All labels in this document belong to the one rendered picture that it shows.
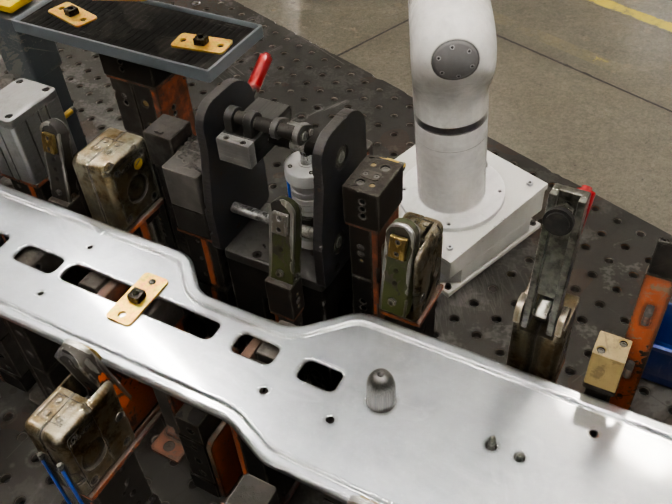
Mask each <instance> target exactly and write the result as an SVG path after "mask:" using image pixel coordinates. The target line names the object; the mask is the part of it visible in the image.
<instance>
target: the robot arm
mask: <svg viewBox="0 0 672 504"><path fill-rule="evenodd" d="M408 13H409V35H410V59H411V75H412V88H413V109H414V126H415V146H416V166H414V167H413V168H412V169H410V170H409V171H408V172H407V173H406V174H405V176H404V177H403V200H402V203H401V204H400V205H401V208H402V210H403V211H404V213H406V212H413V213H417V214H420V215H423V216H424V217H425V216H427V217H430V218H433V219H436V220H439V221H441V222H442V224H443V232H460V231H466V230H470V229H474V228H476V227H479V226H482V225H483V224H485V223H487V222H489V221H490V220H491V219H492V218H494V217H495V216H496V215H497V214H498V212H499V211H500V210H501V208H502V206H503V204H504V200H505V185H504V181H503V179H502V177H501V176H500V174H499V173H498V172H497V171H496V170H495V169H494V168H493V167H491V166H490V165H488V162H487V133H488V106H489V87H490V84H491V82H492V80H493V77H494V74H495V69H496V61H497V38H496V28H495V21H494V15H493V10H492V4H491V0H408Z"/></svg>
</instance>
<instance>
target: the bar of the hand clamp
mask: <svg viewBox="0 0 672 504"><path fill-rule="evenodd" d="M590 198H591V193H590V192H588V191H584V190H580V189H577V188H573V187H569V186H565V185H562V184H558V183H555V185H554V186H553V188H552V190H551V191H550V193H549V196H548V201H547V206H546V210H545V214H544V216H543V224H542V229H541V233H540V238H539V242H538V247H537V251H536V256H535V261H534V265H533V270H532V274H531V279H530V284H529V288H528V293H527V297H526V302H525V307H524V311H523V316H522V320H521V326H522V327H525V328H527V327H528V325H529V323H530V321H531V319H532V318H533V315H532V314H531V313H532V309H533V307H534V306H535V305H536V301H537V296H538V294H541V295H544V296H547V297H550V298H553V299H554V301H553V305H552V309H551V314H550V318H549V322H548V326H547V330H546V335H548V336H550V337H552V336H553V334H554V331H555V327H556V323H557V320H558V317H559V315H560V312H561V310H562V307H563V303H564V299H565V295H566V291H567V287H568V283H569V279H570V275H571V272H572V268H573V264H574V260H575V256H576V252H577V248H578V244H579V240H580V237H581V233H582V229H583V225H584V221H585V217H586V213H587V209H588V205H589V201H590Z"/></svg>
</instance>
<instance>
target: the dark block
mask: <svg viewBox="0 0 672 504"><path fill-rule="evenodd" d="M342 196H343V212H344V221H345V224H347V225H349V240H350V257H351V273H352V293H353V310H354V313H365V314H370V315H373V316H376V317H379V318H382V319H384V315H383V314H380V313H379V299H380V288H381V278H382V263H381V247H382V245H383V244H384V242H385V237H386V230H387V228H388V227H389V225H390V224H391V223H392V222H393V221H394V220H395V219H397V218H399V205H400V204H401V203H402V200H403V164H401V163H397V162H394V161H390V160H387V159H383V158H379V157H376V156H372V155H367V156H366V157H365V158H364V159H363V161H362V162H361V163H360V164H359V166H358V167H357V168H356V169H355V170H354V172H353V173H352V174H351V175H350V177H349V178H348V179H347V180H346V182H345V183H344V184H343V185H342Z"/></svg>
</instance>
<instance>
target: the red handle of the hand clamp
mask: <svg viewBox="0 0 672 504"><path fill-rule="evenodd" d="M577 189H580V190H584V191H588V192H590V193H591V198H590V201H589V205H588V209H587V213H586V217H585V221H584V225H585V223H586V220H587V217H588V214H589V212H590V209H591V206H592V203H593V200H594V198H595V195H596V193H595V192H594V191H592V189H593V188H592V187H590V186H587V185H582V187H577ZM584 225H583V228H584ZM553 301H554V299H553V298H550V297H547V296H544V295H541V294H540V296H539V299H538V302H537V305H536V306H534V307H533V309H532V313H531V314H532V315H533V316H534V318H535V319H536V320H539V321H542V322H546V321H547V320H549V318H550V314H551V309H552V305H553Z"/></svg>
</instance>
